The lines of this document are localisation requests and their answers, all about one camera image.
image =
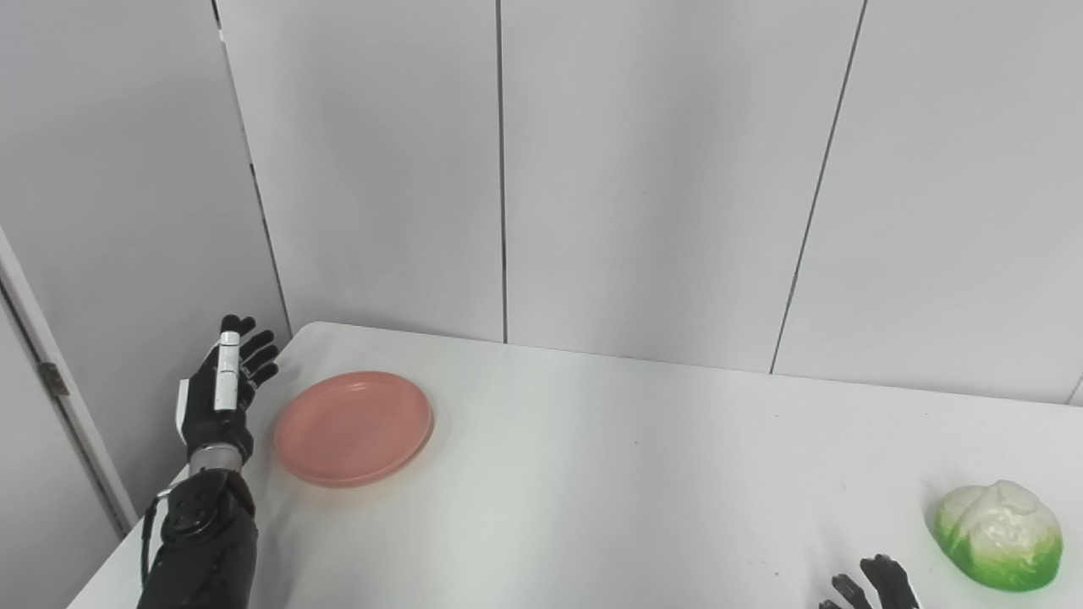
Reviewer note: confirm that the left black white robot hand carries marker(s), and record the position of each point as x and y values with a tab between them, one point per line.
222	397

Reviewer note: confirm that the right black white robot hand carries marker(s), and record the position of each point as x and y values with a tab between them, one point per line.
876	585

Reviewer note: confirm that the green white toy cabbage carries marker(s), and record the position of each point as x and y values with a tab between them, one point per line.
999	535

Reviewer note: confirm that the pink round plate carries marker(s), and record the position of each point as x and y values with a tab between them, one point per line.
353	428

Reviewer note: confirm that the metal door hinge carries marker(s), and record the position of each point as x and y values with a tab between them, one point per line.
52	379

